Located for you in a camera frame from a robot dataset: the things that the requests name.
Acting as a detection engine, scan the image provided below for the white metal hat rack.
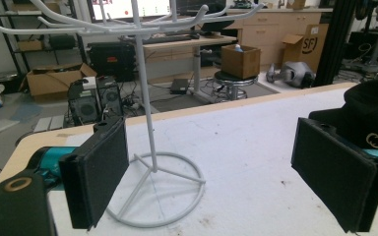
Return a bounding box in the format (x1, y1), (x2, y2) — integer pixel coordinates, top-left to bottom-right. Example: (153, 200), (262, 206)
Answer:
(0, 0), (265, 229)

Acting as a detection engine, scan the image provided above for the black keyboard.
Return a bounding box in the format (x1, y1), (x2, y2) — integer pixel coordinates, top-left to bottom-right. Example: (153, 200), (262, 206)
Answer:
(121, 32), (201, 46)

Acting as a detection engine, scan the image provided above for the grey machine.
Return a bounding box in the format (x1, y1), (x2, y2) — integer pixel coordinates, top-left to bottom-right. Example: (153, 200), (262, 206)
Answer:
(265, 61), (317, 89)

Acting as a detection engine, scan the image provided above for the computer monitor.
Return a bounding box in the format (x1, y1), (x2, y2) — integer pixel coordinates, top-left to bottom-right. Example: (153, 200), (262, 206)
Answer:
(87, 0), (178, 24)

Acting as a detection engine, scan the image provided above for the open cardboard box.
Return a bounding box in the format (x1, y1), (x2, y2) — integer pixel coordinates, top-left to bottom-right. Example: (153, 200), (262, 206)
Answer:
(21, 62), (97, 102)

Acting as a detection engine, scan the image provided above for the flat black device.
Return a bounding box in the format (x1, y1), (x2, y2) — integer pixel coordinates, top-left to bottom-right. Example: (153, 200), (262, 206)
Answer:
(169, 78), (191, 96)

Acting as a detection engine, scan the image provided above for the round black metal stool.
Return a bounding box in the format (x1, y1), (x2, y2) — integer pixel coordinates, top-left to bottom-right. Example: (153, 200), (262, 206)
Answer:
(214, 71), (260, 101)

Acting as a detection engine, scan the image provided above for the small cardboard box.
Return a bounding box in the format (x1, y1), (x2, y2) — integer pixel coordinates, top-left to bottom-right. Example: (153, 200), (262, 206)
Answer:
(220, 44), (262, 81)

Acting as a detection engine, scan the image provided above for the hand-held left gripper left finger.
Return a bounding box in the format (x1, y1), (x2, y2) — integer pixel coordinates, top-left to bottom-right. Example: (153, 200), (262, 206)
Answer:
(33, 117), (131, 230)

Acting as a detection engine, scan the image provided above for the black equipment case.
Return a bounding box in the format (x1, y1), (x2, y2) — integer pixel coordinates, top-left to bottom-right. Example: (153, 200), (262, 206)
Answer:
(88, 41), (137, 83)

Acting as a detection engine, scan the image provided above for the black cap with gold logo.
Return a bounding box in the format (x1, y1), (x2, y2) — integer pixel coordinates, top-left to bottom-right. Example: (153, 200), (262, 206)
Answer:
(308, 78), (378, 151)

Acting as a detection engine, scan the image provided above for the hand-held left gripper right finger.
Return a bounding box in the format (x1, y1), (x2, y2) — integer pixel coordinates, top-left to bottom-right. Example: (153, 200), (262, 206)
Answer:
(290, 117), (378, 234)

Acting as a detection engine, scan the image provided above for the wooden cabinet with drawers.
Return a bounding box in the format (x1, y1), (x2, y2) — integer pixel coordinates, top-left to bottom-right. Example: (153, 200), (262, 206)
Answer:
(224, 8), (324, 67)

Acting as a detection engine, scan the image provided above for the wooden desk with white leg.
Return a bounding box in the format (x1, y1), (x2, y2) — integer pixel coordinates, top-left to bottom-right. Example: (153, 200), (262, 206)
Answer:
(142, 34), (238, 103)

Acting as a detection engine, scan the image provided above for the black metal shelf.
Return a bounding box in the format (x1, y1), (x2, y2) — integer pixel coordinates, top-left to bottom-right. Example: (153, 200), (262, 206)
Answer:
(0, 0), (88, 78)

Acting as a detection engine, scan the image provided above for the black metal pillar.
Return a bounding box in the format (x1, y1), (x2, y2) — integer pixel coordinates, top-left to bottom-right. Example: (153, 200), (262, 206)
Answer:
(313, 0), (357, 88)

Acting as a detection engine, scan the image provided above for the black computer tower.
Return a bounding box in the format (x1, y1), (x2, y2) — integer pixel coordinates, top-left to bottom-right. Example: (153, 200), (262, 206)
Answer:
(67, 78), (102, 127)
(95, 76), (124, 119)

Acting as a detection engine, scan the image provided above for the printed cardboard box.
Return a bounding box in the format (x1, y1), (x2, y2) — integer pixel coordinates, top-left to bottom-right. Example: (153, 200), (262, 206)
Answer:
(281, 23), (330, 74)

